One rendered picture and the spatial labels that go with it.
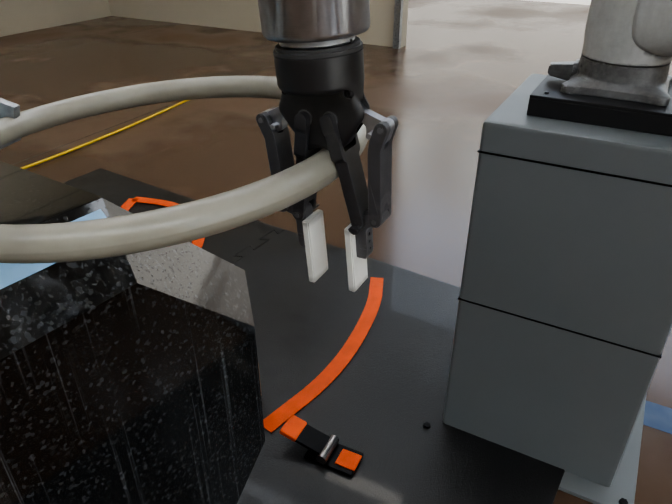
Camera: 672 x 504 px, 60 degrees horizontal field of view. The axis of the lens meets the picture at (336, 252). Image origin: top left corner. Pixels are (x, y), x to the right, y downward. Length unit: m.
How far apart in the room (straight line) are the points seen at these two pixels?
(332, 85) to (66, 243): 0.24
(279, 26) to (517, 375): 1.05
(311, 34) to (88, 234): 0.22
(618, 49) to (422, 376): 0.95
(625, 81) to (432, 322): 0.97
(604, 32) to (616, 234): 0.36
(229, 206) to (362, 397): 1.17
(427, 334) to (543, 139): 0.87
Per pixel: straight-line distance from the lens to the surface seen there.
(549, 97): 1.15
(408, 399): 1.59
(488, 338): 1.33
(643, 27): 1.16
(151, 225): 0.45
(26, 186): 0.87
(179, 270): 0.85
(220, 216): 0.46
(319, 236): 0.58
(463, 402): 1.47
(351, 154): 0.52
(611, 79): 1.18
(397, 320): 1.84
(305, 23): 0.46
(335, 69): 0.48
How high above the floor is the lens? 1.14
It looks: 31 degrees down
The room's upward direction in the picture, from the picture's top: straight up
